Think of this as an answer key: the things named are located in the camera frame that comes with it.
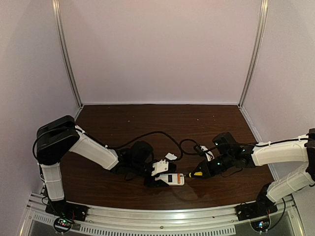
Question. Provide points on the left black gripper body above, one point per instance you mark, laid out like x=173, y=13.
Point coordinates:
x=149, y=176

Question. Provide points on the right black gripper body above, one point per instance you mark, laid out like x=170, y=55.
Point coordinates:
x=209, y=169

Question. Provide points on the yellow handled screwdriver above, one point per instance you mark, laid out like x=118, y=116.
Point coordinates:
x=194, y=175

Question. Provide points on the white remote control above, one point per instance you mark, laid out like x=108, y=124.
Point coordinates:
x=174, y=180

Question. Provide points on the white battery cover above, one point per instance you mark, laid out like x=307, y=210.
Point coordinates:
x=171, y=157

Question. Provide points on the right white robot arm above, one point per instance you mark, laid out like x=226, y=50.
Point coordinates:
x=234, y=154

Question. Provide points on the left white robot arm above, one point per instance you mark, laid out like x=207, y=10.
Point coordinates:
x=57, y=138

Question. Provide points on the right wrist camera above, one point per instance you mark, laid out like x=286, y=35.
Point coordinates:
x=204, y=151

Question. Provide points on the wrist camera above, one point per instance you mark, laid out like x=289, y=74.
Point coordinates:
x=162, y=166
x=204, y=151

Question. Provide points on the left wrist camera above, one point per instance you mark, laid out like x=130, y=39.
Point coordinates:
x=162, y=166

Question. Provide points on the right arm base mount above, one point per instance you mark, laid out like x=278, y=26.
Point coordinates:
x=259, y=216

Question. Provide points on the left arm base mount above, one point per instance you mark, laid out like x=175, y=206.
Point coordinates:
x=68, y=215

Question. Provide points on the front aluminium rail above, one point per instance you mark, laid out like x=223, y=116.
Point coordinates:
x=213, y=221

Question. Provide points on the right aluminium frame post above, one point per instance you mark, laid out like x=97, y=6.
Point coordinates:
x=261, y=24

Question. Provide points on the aluminium frame post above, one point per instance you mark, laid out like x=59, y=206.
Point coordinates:
x=261, y=24
x=64, y=51

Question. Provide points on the left aluminium frame post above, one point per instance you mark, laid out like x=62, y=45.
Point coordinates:
x=64, y=51

